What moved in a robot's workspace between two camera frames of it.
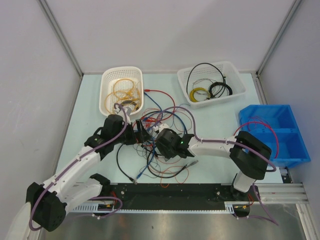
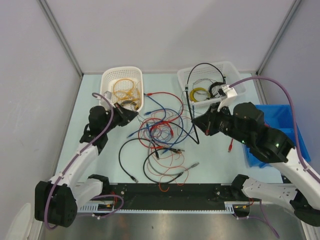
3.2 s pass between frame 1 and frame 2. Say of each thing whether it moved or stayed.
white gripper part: moved
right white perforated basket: stayed
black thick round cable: moved
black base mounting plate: stayed
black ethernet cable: stayed
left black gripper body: moved
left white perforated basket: stayed
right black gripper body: moved
